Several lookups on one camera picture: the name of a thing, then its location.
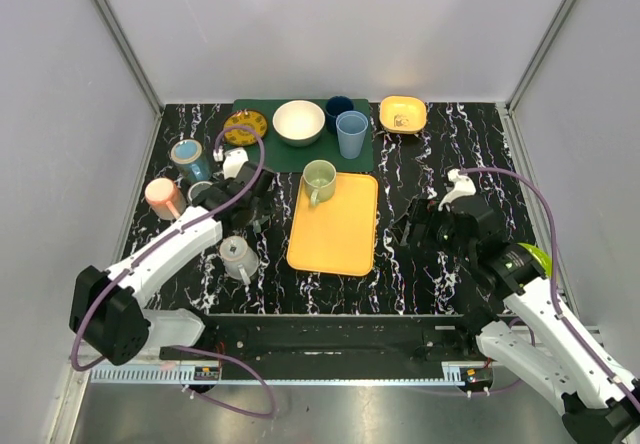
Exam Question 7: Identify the blue mug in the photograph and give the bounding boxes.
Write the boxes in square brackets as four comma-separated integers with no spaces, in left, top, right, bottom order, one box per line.
[170,139,211,184]

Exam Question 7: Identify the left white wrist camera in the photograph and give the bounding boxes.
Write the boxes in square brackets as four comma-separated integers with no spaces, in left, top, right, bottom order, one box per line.
[213,147,248,179]

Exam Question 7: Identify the lime green plate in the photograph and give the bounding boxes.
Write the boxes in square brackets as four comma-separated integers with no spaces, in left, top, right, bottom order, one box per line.
[520,243,553,278]

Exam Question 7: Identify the dark teal mug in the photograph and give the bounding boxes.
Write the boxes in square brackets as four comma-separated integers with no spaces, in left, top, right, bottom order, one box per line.
[187,181,212,205]

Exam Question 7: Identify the white bowl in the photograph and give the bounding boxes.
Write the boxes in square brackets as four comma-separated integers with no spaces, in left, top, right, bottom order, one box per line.
[272,100,325,147]

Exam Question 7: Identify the dark green mat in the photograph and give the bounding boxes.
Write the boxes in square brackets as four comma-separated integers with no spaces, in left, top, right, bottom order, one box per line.
[231,99,374,173]

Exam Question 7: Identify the white grey mug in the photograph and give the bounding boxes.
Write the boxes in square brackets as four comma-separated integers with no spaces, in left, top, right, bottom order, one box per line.
[219,236,259,285]

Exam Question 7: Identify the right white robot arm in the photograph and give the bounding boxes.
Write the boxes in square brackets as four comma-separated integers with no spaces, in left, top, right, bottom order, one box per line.
[391,196,639,443]

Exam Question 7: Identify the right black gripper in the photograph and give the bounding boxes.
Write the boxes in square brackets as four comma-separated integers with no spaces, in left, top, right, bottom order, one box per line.
[388,196,476,262]

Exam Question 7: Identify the right aluminium frame post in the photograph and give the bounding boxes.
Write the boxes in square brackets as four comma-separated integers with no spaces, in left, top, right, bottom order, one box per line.
[505,0,579,112]

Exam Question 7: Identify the yellow patterned plate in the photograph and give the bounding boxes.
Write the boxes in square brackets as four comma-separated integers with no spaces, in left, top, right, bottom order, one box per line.
[223,109,269,147]

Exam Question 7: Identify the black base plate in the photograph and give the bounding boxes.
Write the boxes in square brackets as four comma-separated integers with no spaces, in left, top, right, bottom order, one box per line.
[194,315,485,383]

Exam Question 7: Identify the pink mug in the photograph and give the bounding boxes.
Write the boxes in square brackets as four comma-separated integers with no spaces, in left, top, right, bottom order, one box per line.
[144,177,187,220]

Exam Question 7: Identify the left aluminium frame post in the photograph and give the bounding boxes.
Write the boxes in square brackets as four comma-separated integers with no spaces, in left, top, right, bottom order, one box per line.
[91,0,164,115]

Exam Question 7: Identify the light blue plastic cup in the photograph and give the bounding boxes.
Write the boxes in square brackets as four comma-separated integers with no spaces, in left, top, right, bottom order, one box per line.
[336,110,369,159]

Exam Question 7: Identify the sage green mug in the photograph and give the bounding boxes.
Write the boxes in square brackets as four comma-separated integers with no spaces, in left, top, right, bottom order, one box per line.
[302,160,337,207]

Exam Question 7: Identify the orange plastic tray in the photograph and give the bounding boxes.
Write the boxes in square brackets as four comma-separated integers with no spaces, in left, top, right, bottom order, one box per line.
[287,173,378,277]

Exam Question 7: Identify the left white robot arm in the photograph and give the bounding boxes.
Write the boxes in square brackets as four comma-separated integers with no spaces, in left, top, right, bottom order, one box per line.
[69,162,275,366]

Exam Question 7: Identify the yellow square bowl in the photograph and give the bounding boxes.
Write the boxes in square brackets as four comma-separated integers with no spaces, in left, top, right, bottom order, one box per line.
[379,96,428,134]

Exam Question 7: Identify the grey faceted mug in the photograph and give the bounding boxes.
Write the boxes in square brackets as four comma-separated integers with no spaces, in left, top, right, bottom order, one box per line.
[250,199,273,234]

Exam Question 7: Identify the aluminium frame post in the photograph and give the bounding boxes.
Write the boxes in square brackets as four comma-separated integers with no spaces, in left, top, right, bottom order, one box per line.
[91,0,164,115]
[505,0,579,112]

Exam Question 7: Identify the dark blue cup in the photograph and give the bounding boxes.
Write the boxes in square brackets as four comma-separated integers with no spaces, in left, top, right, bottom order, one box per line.
[324,96,354,134]

